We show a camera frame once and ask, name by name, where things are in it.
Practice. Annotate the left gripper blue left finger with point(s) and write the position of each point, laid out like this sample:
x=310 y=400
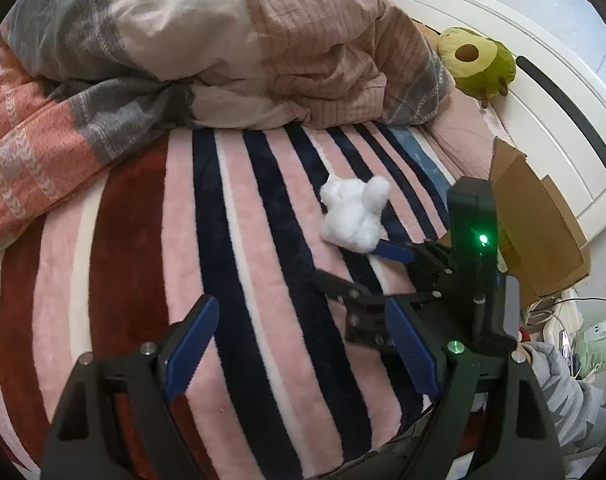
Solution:
x=182 y=350

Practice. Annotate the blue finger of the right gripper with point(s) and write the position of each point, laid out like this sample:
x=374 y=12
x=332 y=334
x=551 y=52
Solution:
x=395 y=252

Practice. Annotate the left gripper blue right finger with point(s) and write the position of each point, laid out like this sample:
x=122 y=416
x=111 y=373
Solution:
x=416 y=347

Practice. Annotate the grey right sleeve forearm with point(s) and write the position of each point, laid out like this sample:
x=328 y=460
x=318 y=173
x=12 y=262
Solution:
x=577 y=410

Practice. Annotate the white fluffy bunny plush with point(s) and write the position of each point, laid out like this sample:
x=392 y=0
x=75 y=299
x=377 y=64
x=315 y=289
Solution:
x=354 y=212

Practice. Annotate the cardboard box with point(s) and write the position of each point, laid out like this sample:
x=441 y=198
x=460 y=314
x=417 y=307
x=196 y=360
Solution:
x=538 y=235

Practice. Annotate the green white power strip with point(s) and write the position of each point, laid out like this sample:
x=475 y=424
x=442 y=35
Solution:
x=590 y=350

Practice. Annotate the white headboard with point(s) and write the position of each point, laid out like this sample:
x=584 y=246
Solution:
x=555 y=109

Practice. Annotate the avocado plush toy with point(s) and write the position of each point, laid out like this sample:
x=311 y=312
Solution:
x=481 y=67

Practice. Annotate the pink grey patchwork duvet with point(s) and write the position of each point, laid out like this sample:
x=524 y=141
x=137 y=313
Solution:
x=84 y=83

